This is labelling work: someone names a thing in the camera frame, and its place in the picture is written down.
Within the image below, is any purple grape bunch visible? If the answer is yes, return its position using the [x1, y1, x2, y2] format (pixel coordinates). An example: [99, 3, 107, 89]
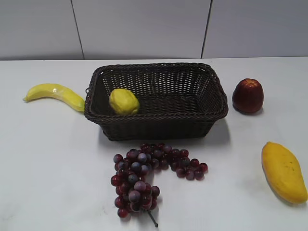
[110, 143, 208, 227]

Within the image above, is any black wicker basket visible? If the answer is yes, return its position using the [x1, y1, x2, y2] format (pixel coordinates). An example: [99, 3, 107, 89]
[84, 63, 228, 141]

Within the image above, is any yellow lemon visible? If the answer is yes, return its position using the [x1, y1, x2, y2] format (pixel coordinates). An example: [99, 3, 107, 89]
[109, 89, 140, 116]

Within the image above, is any yellow banana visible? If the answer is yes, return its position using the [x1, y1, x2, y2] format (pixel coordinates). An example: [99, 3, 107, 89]
[23, 83, 85, 112]

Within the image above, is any dark red wax apple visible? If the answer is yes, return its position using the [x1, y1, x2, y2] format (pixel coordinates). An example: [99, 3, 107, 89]
[232, 78, 264, 114]

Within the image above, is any yellow mango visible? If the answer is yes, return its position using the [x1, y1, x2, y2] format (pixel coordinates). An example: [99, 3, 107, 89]
[261, 142, 308, 205]

